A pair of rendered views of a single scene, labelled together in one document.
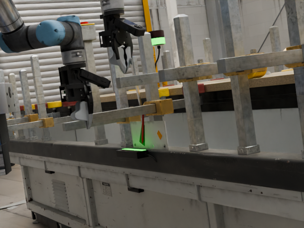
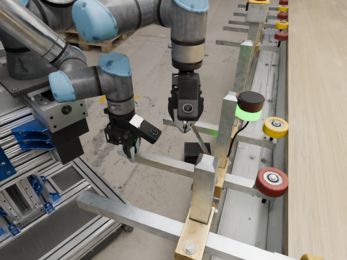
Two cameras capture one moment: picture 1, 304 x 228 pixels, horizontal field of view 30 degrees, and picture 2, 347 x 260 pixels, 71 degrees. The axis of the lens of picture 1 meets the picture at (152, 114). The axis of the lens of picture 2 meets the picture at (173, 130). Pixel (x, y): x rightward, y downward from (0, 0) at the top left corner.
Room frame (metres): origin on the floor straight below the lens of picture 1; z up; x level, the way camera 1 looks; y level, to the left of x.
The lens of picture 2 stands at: (1.56, -0.30, 1.42)
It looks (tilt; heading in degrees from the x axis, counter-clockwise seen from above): 39 degrees down; 49
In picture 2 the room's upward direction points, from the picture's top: straight up
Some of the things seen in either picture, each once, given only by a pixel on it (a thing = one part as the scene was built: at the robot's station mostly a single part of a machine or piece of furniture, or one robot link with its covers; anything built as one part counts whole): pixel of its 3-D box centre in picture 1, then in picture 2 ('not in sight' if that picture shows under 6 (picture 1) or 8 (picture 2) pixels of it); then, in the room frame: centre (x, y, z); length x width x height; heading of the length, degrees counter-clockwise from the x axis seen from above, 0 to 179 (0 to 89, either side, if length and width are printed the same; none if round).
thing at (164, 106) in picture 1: (158, 107); (218, 173); (1.99, -0.02, 0.85); 0.14 x 0.06 x 0.05; 29
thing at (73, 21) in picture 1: (69, 33); (115, 77); (1.83, 0.22, 1.13); 0.09 x 0.08 x 0.11; 161
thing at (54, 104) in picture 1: (55, 110); (280, 30); (3.36, 0.56, 0.85); 0.08 x 0.08 x 0.11
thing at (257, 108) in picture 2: (155, 34); (251, 101); (2.03, -0.05, 1.10); 0.06 x 0.06 x 0.02
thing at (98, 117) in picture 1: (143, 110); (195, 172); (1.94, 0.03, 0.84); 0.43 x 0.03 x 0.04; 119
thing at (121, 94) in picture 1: (120, 91); (235, 106); (2.23, 0.11, 0.92); 0.04 x 0.04 x 0.48; 29
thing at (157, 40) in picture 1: (156, 41); (249, 110); (2.03, -0.05, 1.08); 0.06 x 0.06 x 0.02
